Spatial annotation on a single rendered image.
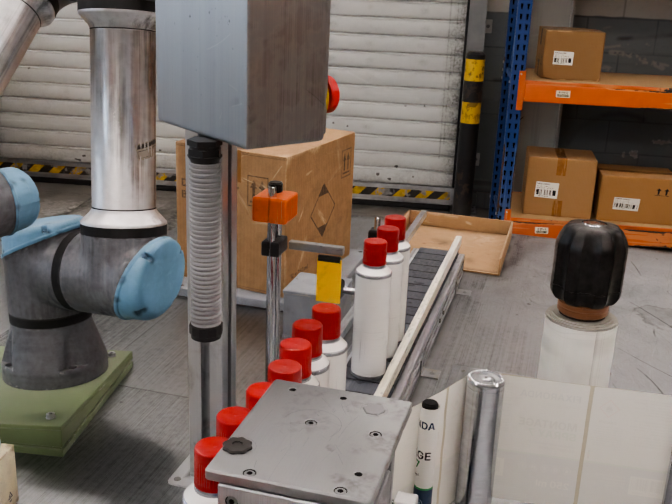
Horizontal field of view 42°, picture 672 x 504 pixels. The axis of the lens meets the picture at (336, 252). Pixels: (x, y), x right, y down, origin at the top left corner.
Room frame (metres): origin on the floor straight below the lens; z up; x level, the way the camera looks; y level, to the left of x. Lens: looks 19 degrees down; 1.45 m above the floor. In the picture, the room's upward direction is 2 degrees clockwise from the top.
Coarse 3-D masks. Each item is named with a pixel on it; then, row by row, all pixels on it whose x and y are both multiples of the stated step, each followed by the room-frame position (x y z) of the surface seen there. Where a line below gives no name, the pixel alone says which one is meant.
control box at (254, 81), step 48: (192, 0) 0.86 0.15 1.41; (240, 0) 0.79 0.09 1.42; (288, 0) 0.82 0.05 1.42; (192, 48) 0.86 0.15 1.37; (240, 48) 0.79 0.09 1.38; (288, 48) 0.82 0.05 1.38; (192, 96) 0.86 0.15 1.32; (240, 96) 0.79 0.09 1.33; (288, 96) 0.82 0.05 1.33; (240, 144) 0.79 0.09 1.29; (288, 144) 0.82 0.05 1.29
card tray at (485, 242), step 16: (432, 224) 2.09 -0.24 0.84; (448, 224) 2.08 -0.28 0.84; (464, 224) 2.07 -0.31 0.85; (480, 224) 2.06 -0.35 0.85; (496, 224) 2.05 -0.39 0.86; (512, 224) 2.02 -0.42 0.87; (416, 240) 1.97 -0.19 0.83; (432, 240) 1.97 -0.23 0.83; (448, 240) 1.98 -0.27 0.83; (464, 240) 1.98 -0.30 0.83; (480, 240) 1.99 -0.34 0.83; (496, 240) 1.99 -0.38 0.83; (464, 256) 1.86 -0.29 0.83; (480, 256) 1.87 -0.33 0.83; (496, 256) 1.87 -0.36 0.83; (480, 272) 1.76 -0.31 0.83; (496, 272) 1.76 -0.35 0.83
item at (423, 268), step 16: (416, 256) 1.71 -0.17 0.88; (432, 256) 1.71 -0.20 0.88; (416, 272) 1.61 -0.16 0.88; (432, 272) 1.62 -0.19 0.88; (448, 272) 1.62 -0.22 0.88; (416, 288) 1.52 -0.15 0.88; (416, 304) 1.44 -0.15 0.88; (432, 304) 1.45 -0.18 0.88; (352, 384) 1.12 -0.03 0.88; (368, 384) 1.13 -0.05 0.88
